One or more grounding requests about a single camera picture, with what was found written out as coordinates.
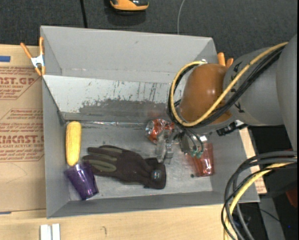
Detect yellow corn cob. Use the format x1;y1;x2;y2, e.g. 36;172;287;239
65;120;83;167

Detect brown cardboard board red print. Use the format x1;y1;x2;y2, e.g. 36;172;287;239
0;43;48;214

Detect grey metal bin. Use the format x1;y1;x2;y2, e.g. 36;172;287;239
40;25;261;219

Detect black cylinder on white bracket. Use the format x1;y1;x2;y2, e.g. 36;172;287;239
216;120;249;137

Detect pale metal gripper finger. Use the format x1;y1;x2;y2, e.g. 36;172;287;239
155;139;166;164
165;143;175;166

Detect dark brown glove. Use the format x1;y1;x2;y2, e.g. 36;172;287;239
82;144;167;190

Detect purple plastic cup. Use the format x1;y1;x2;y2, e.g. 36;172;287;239
64;161;100;201

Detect crushed red and silver can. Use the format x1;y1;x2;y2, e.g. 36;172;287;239
145;118;176;145

